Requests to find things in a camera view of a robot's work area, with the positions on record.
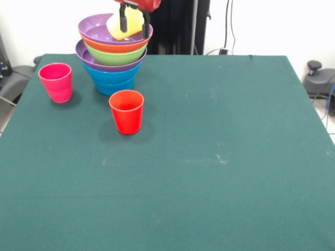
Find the large blue plastic bowl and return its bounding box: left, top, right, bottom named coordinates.
left=81, top=60, right=143, bottom=88

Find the grey equipment base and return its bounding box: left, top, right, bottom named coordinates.
left=0, top=33, right=35, bottom=105

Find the purple plastic bowl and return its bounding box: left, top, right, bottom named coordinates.
left=75, top=39, right=148, bottom=73
left=77, top=13, right=153, bottom=44

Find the orange plastic bowl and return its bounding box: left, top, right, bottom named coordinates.
left=79, top=31, right=153, bottom=52

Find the pink plastic cup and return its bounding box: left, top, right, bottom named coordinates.
left=38, top=62, right=73, bottom=104

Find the black wall cable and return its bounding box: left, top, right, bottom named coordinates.
left=221, top=18, right=236, bottom=55

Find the dark green tablecloth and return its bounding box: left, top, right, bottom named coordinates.
left=0, top=53, right=335, bottom=251

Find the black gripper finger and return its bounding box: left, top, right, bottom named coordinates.
left=119, top=3, right=128, bottom=33
left=141, top=10, right=152, bottom=39

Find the red plastic cup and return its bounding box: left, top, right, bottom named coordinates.
left=109, top=89, right=145, bottom=135

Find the small teal plastic bowl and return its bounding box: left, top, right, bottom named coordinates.
left=94, top=78, right=136, bottom=96

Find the green plastic bowl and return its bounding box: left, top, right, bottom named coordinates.
left=83, top=41, right=149, bottom=66

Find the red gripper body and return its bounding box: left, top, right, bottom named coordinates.
left=113, top=0, right=163, bottom=14

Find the yellow plastic cup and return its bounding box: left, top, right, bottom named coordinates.
left=106, top=11, right=146, bottom=41

